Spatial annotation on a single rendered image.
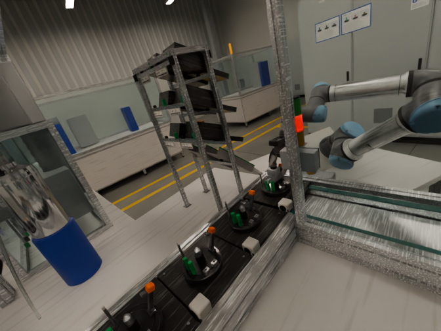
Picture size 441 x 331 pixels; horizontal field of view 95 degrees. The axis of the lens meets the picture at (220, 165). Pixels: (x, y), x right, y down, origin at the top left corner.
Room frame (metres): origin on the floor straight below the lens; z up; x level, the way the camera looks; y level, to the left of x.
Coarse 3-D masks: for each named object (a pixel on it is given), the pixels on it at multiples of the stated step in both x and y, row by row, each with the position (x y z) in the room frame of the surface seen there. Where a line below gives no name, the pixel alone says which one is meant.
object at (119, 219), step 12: (96, 192) 1.78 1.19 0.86; (108, 204) 1.45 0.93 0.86; (108, 216) 1.26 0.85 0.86; (120, 216) 1.21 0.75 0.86; (120, 228) 1.06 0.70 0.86; (96, 240) 1.01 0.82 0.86; (0, 264) 1.05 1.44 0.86; (12, 276) 0.89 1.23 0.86; (36, 276) 0.84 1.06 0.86; (48, 276) 0.81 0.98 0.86; (24, 288) 0.78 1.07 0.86
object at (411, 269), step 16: (304, 224) 0.58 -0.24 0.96; (304, 240) 0.58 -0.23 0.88; (320, 240) 0.53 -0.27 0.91; (336, 240) 0.50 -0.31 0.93; (352, 240) 0.46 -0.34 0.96; (352, 256) 0.46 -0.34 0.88; (368, 256) 0.43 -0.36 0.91; (384, 256) 0.40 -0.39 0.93; (400, 256) 0.37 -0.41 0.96; (416, 256) 0.36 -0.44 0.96; (384, 272) 0.40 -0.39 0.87; (400, 272) 0.37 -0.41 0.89; (416, 272) 0.34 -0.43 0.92; (432, 272) 0.33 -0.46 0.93; (432, 288) 0.32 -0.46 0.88
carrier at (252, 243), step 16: (240, 208) 0.67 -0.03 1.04; (256, 208) 0.74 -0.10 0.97; (272, 208) 0.70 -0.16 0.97; (224, 224) 0.69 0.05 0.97; (240, 224) 0.63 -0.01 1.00; (256, 224) 0.62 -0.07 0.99; (272, 224) 0.61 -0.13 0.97; (224, 240) 0.61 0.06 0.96; (240, 240) 0.58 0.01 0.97; (256, 240) 0.54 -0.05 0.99
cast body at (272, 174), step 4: (268, 168) 0.84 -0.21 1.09; (272, 168) 0.83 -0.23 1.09; (276, 168) 0.83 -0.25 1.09; (268, 172) 0.83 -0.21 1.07; (272, 172) 0.82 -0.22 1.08; (276, 172) 0.82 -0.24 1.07; (280, 172) 0.84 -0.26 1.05; (268, 176) 0.83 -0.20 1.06; (272, 176) 0.82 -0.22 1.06; (276, 176) 0.81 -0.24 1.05; (280, 176) 0.83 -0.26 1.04; (268, 180) 0.81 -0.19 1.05; (272, 180) 0.81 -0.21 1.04; (276, 180) 0.81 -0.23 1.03
